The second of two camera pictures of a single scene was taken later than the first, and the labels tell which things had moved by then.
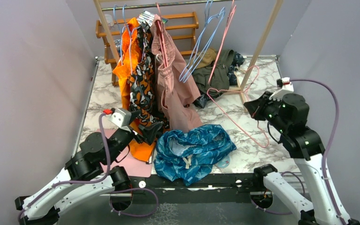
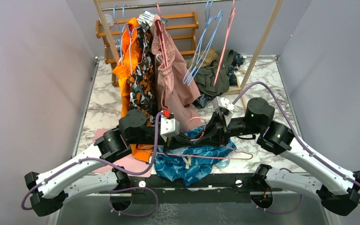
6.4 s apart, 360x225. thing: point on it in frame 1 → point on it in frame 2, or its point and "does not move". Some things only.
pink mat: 123,158 does not move
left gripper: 149,132 → 178,141
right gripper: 256,107 → 214,136
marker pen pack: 149,17 does not move
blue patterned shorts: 183,155 does not move
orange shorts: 141,148 does not move
